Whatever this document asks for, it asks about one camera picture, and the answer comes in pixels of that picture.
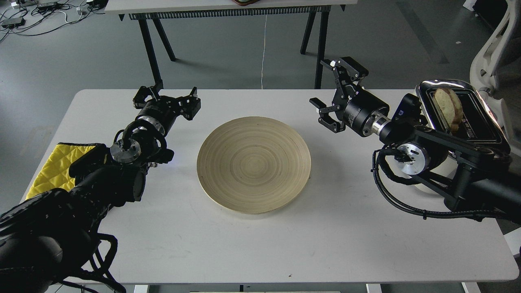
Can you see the white office chair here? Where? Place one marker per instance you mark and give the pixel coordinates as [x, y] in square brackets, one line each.
[483, 71]

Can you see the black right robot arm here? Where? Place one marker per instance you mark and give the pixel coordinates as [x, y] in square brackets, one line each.
[443, 137]

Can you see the dark object on background table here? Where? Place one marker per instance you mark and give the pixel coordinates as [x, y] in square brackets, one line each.
[245, 2]

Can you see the white background table black legs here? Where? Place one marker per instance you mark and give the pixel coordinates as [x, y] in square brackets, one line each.
[155, 10]

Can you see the white chrome toaster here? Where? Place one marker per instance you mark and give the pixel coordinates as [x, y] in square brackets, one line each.
[478, 125]

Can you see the round wooden plate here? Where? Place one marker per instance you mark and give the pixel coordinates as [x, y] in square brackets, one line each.
[253, 165]

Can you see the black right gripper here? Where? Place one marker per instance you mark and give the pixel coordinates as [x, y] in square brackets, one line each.
[362, 107]

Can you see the yellow quilted cloth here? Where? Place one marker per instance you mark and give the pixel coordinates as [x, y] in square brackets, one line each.
[55, 171]

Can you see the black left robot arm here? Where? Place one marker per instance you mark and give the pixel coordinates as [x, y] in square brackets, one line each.
[54, 235]

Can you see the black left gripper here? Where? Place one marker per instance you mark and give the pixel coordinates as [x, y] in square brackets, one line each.
[165, 109]

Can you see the slice of bread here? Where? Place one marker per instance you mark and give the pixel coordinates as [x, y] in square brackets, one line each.
[451, 107]

